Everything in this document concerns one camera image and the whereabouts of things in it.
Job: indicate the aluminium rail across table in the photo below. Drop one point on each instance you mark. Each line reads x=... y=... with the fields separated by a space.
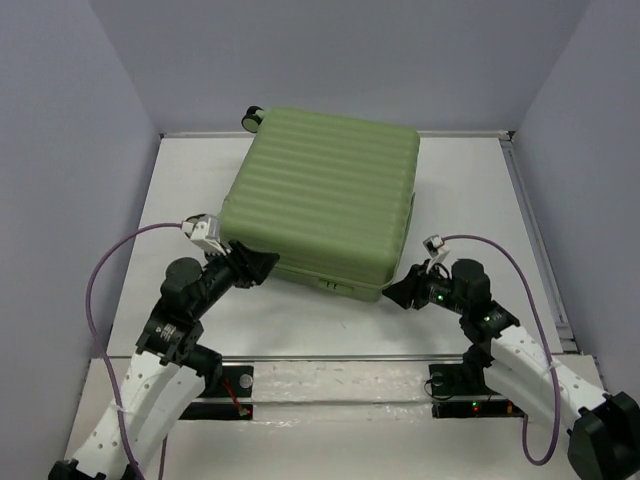
x=437 y=358

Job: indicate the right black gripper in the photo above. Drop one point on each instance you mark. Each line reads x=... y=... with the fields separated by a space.
x=409 y=288

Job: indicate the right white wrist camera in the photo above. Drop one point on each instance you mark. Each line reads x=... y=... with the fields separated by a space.
x=437 y=249

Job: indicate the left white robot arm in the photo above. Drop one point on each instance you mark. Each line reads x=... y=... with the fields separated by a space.
x=169 y=368

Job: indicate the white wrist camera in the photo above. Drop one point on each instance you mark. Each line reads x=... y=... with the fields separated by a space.
x=204 y=232
x=437 y=249

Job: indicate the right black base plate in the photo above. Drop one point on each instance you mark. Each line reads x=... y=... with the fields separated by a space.
x=455 y=396

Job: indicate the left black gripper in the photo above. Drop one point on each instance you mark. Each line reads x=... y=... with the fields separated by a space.
x=251 y=266

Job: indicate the green hard-shell suitcase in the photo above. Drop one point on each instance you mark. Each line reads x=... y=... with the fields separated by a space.
x=332 y=195

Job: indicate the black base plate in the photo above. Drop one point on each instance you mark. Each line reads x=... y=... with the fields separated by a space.
x=230 y=400
x=455 y=396

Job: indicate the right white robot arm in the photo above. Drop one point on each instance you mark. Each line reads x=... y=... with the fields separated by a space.
x=603 y=428

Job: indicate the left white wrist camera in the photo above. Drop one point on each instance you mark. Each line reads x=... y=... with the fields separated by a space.
x=204 y=232

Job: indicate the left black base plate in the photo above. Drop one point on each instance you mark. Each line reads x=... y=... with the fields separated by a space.
x=230 y=400

